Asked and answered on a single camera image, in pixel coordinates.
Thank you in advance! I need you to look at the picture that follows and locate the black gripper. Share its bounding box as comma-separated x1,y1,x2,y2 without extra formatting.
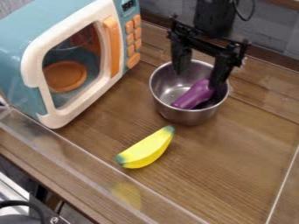
167,16,251,89

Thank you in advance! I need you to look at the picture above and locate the purple toy eggplant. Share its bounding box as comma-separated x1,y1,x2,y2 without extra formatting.
171,79,215,109

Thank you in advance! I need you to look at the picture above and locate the silver metal pot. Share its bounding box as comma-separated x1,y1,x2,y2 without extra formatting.
150,59,230,126

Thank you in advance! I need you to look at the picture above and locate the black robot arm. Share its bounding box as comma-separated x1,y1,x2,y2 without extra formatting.
167,0,257,89

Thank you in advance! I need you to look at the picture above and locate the blue toy microwave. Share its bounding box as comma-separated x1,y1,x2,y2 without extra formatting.
0,0,142,129

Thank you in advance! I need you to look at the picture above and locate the orange microwave turntable plate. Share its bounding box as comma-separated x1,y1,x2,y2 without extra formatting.
43,60,88,93

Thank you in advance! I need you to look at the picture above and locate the yellow toy banana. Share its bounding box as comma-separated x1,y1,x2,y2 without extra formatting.
115,125,175,169

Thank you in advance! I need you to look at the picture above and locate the black cable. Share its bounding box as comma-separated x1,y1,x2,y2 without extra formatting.
233,0,258,22

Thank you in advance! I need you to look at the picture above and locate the black clamp bracket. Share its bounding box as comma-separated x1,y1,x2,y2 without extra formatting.
30,195,71,224

